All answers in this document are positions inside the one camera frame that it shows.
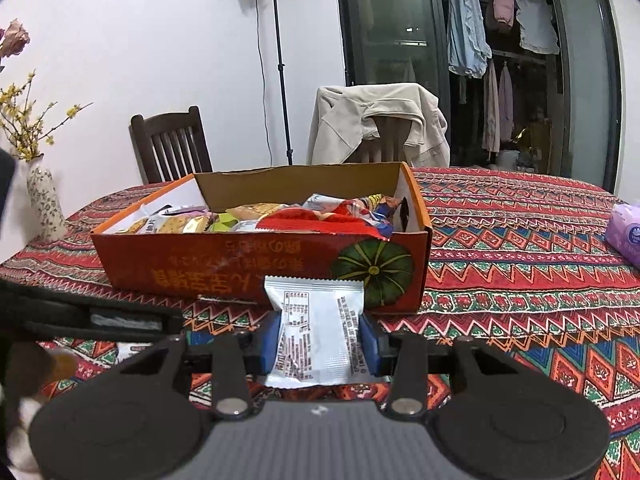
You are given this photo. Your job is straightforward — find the yellow flower branches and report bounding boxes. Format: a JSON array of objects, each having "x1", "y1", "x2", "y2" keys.
[{"x1": 0, "y1": 71, "x2": 95, "y2": 163}]

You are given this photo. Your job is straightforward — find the beige jacket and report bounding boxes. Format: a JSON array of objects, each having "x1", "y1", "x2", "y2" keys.
[{"x1": 306, "y1": 82, "x2": 451, "y2": 167}]

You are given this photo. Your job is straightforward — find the red snack packet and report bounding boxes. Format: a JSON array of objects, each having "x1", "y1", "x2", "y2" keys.
[{"x1": 255, "y1": 207, "x2": 396, "y2": 242}]

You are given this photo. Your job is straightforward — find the orange cardboard box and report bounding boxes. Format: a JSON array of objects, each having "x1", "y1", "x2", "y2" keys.
[{"x1": 91, "y1": 161, "x2": 433, "y2": 315}]

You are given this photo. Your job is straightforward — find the wardrobe with hanging clothes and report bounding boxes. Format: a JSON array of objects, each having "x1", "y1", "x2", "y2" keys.
[{"x1": 334, "y1": 0, "x2": 626, "y2": 193}]

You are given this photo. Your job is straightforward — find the black light cable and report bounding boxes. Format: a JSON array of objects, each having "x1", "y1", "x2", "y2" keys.
[{"x1": 248, "y1": 0, "x2": 273, "y2": 166}]

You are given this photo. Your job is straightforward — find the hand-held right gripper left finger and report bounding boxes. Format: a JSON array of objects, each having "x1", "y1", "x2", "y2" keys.
[{"x1": 117, "y1": 311, "x2": 285, "y2": 422}]

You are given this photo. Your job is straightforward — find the floral ceramic vase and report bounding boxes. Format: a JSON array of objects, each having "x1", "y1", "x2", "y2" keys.
[{"x1": 26, "y1": 166, "x2": 67, "y2": 241}]

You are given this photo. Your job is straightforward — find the pink artificial roses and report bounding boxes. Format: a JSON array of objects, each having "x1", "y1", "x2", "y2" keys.
[{"x1": 0, "y1": 18, "x2": 31, "y2": 58}]

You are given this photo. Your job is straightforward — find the pale hanging garment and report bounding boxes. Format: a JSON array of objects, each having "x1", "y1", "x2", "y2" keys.
[
  {"x1": 482, "y1": 60, "x2": 501, "y2": 153},
  {"x1": 498, "y1": 62, "x2": 515, "y2": 142}
]

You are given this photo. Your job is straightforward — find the light blue hanging shirt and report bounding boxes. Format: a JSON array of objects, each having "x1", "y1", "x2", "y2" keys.
[{"x1": 446, "y1": 0, "x2": 493, "y2": 79}]

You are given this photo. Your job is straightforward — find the person's left hand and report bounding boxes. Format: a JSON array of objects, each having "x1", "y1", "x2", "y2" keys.
[{"x1": 7, "y1": 349, "x2": 78, "y2": 398}]

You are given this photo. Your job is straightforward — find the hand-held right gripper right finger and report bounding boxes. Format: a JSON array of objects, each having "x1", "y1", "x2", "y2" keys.
[{"x1": 357, "y1": 311, "x2": 526, "y2": 418}]

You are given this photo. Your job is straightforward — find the dark wooden chair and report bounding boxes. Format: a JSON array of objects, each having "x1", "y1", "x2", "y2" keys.
[{"x1": 130, "y1": 106, "x2": 213, "y2": 184}]

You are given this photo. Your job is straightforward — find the multicoloured snack packet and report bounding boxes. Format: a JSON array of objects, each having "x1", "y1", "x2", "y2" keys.
[{"x1": 350, "y1": 194, "x2": 403, "y2": 228}]

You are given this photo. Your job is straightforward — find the white hanging garment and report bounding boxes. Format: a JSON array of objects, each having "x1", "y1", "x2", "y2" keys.
[{"x1": 515, "y1": 0, "x2": 561, "y2": 56}]

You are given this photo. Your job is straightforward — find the purple tissue pack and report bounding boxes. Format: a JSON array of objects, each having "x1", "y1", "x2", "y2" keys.
[{"x1": 604, "y1": 199, "x2": 640, "y2": 271}]

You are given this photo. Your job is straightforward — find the brown wooden chair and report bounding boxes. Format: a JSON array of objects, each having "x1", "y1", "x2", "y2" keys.
[{"x1": 357, "y1": 116, "x2": 416, "y2": 163}]

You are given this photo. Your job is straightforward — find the person's left forearm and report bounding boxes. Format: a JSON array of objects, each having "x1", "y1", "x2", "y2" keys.
[{"x1": 0, "y1": 399, "x2": 43, "y2": 473}]

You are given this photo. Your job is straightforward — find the pink hanging garment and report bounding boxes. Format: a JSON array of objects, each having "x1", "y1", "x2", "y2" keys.
[{"x1": 492, "y1": 0, "x2": 516, "y2": 33}]

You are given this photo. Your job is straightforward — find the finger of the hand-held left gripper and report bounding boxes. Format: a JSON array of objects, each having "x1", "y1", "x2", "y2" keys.
[
  {"x1": 15, "y1": 327, "x2": 173, "y2": 346},
  {"x1": 0, "y1": 277, "x2": 184, "y2": 333}
]

